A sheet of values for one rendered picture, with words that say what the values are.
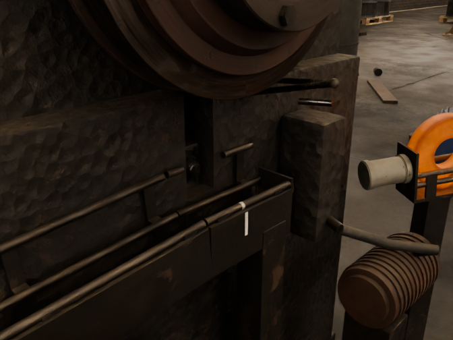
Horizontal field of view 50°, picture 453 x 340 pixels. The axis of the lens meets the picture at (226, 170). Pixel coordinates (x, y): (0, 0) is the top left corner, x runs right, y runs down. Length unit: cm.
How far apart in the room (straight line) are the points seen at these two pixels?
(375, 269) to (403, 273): 6
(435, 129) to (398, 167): 10
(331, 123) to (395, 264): 30
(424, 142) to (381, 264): 25
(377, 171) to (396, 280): 21
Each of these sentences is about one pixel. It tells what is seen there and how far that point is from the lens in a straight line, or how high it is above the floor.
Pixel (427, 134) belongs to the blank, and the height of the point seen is 75.
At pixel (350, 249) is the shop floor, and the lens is 205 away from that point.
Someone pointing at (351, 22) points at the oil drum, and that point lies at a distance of 346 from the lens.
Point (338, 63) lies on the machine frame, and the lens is 105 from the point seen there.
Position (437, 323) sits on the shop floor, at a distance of 176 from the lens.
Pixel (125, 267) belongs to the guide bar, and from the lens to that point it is 63.
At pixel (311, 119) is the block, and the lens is 88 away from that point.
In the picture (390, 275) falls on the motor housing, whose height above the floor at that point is 52.
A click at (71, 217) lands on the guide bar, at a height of 75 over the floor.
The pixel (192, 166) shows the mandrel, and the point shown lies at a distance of 80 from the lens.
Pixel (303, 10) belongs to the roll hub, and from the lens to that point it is 62.
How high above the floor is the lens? 104
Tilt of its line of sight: 22 degrees down
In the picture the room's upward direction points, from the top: straight up
